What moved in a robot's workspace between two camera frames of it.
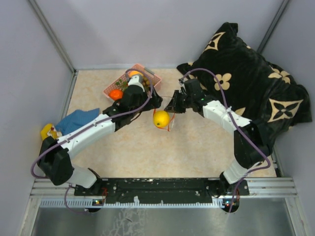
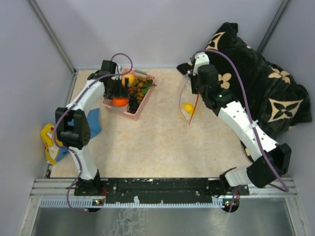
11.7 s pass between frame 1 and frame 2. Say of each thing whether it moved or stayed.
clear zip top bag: moved
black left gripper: moved
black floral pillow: stayed
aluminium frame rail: stayed
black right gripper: moved
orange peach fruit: moved
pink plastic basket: moved
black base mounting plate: stayed
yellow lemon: moved
